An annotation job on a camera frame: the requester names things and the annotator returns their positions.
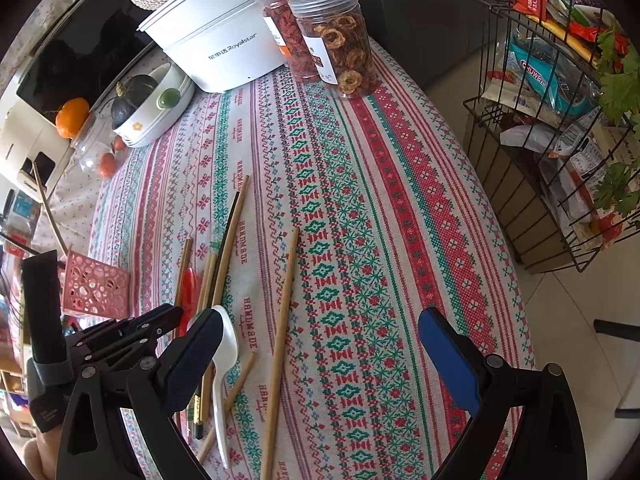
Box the red green patterned tablecloth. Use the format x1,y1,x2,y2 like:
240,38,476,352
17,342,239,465
30,40,538,480

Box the black wire rack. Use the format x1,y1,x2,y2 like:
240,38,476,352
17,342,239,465
462,0,640,273

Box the person's left hand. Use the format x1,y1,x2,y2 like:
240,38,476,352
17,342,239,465
36,427,63,480

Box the red plastic spoon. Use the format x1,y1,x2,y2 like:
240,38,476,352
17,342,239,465
180,267,202,333

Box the clear jar of dried slices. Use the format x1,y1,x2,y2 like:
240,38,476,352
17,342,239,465
287,0,379,98

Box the black glass cooktop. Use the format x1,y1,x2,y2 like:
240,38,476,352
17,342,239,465
15,10,156,126

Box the white plastic spoon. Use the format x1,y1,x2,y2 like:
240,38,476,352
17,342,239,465
207,304,240,470

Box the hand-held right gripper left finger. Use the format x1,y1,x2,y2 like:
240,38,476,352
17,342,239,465
54,307,224,480

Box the clear jar of goji berries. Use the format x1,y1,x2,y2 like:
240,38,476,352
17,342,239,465
248,0,321,83

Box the clear glass jar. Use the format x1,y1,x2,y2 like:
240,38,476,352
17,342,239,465
72,110,131,178

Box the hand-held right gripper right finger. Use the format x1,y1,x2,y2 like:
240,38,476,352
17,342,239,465
418,306,593,480

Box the pink perforated utensil holder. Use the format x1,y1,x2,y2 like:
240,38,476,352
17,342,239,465
60,250,132,318

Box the dark green pumpkin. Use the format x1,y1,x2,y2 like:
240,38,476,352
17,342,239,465
110,75,161,131

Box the white kitchen appliance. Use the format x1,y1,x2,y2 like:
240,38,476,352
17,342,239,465
0,97,73,196

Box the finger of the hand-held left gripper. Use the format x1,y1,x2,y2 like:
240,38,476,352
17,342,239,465
100,304,184,344
64,330,162,374

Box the blue snack packet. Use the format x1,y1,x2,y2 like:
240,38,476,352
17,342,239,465
507,40,593,116

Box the long bamboo chopstick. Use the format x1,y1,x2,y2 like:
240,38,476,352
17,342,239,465
260,226,301,480

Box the white electric cooking pot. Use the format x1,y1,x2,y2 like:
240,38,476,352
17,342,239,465
137,0,447,93

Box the green leafy herbs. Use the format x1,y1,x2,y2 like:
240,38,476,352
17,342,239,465
592,25,640,216

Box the white oval flower-print dish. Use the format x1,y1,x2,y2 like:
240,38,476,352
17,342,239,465
112,62,196,148

